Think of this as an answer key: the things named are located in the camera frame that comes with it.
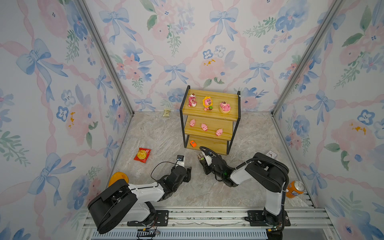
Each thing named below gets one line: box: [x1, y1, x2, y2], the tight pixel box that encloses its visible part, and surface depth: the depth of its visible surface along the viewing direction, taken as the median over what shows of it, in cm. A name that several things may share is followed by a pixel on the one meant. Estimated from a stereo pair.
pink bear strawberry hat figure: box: [187, 93, 198, 108], surface depth 75 cm
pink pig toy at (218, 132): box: [215, 128, 223, 136], surface depth 86 cm
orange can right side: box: [286, 180, 306, 199], surface depth 76 cm
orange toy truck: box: [189, 140, 198, 148], surface depth 102 cm
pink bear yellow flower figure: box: [202, 96, 213, 111], surface depth 74 cm
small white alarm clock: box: [266, 150, 277, 159], surface depth 97 cm
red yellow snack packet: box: [134, 147, 152, 164], surface depth 96 cm
